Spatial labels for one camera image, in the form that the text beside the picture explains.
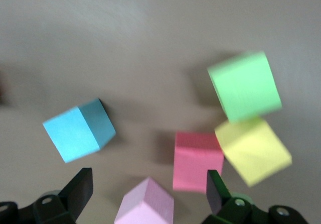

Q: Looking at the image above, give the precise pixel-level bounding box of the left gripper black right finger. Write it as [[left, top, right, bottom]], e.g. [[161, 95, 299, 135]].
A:
[[202, 169, 309, 224]]

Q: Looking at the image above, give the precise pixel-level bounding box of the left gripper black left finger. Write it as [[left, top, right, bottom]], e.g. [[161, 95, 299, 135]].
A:
[[0, 167, 94, 224]]

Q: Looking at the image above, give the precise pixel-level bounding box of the red foam cube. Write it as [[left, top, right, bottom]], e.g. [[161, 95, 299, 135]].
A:
[[172, 131, 225, 193]]

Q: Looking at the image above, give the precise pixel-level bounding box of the yellow foam cube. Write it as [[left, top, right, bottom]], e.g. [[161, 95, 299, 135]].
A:
[[214, 117, 293, 187]]

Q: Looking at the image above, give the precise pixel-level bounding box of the pink foam cube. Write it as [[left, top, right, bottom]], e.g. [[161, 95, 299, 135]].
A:
[[114, 176, 175, 224]]

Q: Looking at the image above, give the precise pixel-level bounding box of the blue foam cube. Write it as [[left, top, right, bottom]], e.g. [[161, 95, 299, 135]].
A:
[[42, 97, 117, 164]]

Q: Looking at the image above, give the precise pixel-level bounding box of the green foam cube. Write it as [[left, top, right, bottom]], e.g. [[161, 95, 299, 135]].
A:
[[207, 50, 283, 123]]

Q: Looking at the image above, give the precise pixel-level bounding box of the brown paper table cover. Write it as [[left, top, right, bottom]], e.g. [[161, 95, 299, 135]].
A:
[[0, 0, 321, 224]]

